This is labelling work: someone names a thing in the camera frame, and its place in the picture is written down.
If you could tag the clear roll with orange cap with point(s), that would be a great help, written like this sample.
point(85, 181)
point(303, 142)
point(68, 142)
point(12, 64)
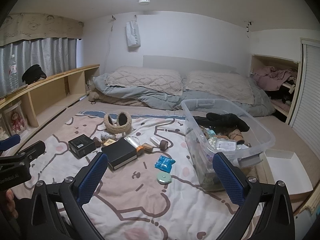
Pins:
point(135, 143)

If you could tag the white cardboard tray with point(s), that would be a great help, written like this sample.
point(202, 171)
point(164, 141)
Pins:
point(285, 166)

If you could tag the blue snack packet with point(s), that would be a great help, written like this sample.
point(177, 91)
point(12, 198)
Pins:
point(164, 164)

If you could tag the left beige pillow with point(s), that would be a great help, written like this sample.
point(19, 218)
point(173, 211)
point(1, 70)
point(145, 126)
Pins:
point(161, 80)

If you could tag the white louvered door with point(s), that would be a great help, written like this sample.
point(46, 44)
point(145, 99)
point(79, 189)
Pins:
point(305, 119)

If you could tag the beige cartoon valance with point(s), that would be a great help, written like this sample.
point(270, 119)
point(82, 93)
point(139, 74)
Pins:
point(28, 26)

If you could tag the wooden round brush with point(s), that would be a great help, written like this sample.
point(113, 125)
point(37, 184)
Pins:
point(147, 148)

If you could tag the beige pillow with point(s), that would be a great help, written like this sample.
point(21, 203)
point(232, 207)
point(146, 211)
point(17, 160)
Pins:
point(233, 87)
point(161, 80)

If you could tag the clear plastic storage bin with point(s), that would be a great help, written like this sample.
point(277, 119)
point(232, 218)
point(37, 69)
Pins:
point(242, 149)

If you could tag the pink clothes pile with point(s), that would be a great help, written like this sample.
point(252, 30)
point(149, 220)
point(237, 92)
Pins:
point(271, 79)

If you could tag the green round tape measure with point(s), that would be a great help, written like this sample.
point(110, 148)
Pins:
point(163, 178)

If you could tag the grey curtain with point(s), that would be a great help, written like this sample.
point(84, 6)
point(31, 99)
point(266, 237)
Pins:
point(54, 55)

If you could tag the cartoon bear blanket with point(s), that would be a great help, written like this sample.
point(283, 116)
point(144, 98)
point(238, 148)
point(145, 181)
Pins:
point(130, 203)

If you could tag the small black product box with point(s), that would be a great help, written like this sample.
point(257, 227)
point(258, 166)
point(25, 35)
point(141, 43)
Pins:
point(81, 146)

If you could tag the black garment in bin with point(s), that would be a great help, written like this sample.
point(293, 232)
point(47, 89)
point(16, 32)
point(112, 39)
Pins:
point(221, 123)

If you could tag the black cap on shelf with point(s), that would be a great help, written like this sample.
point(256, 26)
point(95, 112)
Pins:
point(33, 74)

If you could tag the grey blue duvet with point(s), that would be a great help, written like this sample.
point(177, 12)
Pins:
point(139, 96)

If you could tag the plastic water bottle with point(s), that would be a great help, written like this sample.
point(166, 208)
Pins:
point(13, 77)

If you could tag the white flat small box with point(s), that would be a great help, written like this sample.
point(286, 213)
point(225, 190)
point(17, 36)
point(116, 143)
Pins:
point(155, 141)

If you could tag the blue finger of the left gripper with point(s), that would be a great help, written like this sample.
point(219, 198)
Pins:
point(29, 154)
point(9, 142)

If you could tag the large black white box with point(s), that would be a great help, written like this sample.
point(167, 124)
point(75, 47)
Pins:
point(119, 153)

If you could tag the ceiling smoke detector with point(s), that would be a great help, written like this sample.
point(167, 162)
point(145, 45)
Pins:
point(144, 2)

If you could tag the headboard panel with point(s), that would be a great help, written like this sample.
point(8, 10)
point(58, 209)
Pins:
point(184, 65)

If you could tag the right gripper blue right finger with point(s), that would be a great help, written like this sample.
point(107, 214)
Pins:
point(230, 177)

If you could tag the person's left hand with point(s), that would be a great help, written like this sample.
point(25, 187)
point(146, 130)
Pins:
point(10, 206)

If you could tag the wooden bedside shelf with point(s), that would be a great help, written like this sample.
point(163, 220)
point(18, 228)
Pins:
point(43, 100)

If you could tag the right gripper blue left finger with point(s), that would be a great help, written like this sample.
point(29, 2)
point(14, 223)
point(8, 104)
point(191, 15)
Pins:
point(88, 178)

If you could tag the small yellow box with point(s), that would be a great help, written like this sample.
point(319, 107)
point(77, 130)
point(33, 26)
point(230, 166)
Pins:
point(108, 142)

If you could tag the white hanging pouch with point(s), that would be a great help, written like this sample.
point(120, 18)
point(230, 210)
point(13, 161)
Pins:
point(132, 34)

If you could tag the wall cubby shelf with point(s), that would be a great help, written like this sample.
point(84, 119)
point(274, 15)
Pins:
point(283, 100)

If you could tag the brown bandage roll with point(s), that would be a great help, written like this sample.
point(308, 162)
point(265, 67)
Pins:
point(163, 145)

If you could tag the small dark brown roll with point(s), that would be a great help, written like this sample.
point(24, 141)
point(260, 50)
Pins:
point(98, 142)

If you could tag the crumpled white tissue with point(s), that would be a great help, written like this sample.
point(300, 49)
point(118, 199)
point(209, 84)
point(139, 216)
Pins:
point(105, 136)

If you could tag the right beige pillow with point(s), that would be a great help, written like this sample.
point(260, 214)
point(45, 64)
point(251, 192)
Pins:
point(233, 87)

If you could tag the beige fuzzy earmuffs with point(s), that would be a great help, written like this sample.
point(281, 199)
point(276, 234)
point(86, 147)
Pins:
point(122, 125)

